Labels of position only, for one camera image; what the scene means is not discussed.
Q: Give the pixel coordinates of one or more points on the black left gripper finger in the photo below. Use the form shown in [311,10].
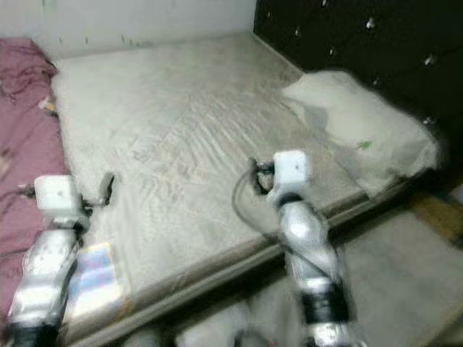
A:
[108,190]

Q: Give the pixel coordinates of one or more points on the colourful picture book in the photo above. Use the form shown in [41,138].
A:
[95,278]

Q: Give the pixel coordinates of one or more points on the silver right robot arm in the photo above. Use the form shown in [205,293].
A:
[311,246]

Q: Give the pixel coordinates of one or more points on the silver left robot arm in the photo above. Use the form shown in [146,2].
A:
[47,282]

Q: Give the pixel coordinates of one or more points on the white quilted mattress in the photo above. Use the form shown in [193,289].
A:
[188,123]

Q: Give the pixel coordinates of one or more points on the purple patterned blanket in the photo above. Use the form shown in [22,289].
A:
[25,144]

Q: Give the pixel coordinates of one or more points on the white pillow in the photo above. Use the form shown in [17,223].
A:
[362,123]

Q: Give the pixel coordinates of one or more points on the black tufted headboard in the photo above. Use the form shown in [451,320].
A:
[354,36]

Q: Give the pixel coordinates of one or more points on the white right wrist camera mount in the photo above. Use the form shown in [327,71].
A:
[293,170]

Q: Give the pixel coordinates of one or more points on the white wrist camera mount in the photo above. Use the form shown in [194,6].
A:
[293,170]
[58,196]

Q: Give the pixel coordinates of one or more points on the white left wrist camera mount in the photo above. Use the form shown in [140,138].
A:
[58,196]

